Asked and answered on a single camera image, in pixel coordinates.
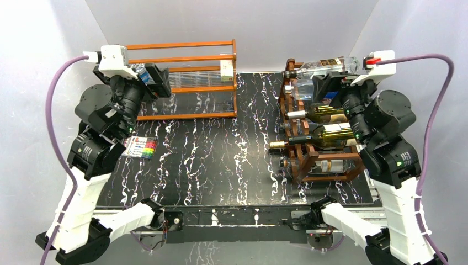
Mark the blue clear glass bottle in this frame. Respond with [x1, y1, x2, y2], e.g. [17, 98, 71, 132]
[283, 79, 337, 102]

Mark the green wine bottle silver cap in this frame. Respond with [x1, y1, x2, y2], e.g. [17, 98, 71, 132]
[286, 105, 349, 124]

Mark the green wine bottle black neck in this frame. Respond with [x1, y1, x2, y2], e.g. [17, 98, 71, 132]
[286, 123, 358, 150]

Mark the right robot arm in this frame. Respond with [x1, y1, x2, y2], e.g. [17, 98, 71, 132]
[310, 72, 448, 264]

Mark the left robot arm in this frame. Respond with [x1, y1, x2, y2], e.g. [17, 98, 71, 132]
[35, 63, 168, 264]

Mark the clear square liquor bottle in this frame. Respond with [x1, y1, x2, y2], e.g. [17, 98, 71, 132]
[283, 56, 360, 79]

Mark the orange wooden shelf rack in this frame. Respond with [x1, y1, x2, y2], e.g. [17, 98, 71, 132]
[127, 39, 237, 121]

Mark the gold foil wine bottle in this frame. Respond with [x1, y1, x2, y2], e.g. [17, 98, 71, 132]
[269, 141, 293, 150]

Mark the clear bottle gold label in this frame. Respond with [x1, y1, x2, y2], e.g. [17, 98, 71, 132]
[279, 158, 351, 174]

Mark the brown wooden wine rack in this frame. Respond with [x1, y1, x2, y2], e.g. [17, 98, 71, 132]
[278, 59, 365, 184]

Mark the blue lidded jar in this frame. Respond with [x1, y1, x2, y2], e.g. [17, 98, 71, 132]
[130, 63, 153, 85]

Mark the pack of coloured markers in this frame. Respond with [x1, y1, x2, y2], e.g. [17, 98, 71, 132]
[122, 136, 156, 160]

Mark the small white box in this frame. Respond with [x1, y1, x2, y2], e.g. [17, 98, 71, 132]
[220, 60, 235, 82]

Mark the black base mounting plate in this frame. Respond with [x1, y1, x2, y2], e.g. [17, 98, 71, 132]
[164, 205, 326, 243]

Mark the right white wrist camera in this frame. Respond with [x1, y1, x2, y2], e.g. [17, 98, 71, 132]
[350, 50, 396, 86]

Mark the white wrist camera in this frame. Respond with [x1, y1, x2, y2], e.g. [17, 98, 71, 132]
[350, 50, 396, 86]
[83, 45, 138, 80]

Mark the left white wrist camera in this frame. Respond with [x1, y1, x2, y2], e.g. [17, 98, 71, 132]
[83, 45, 138, 80]

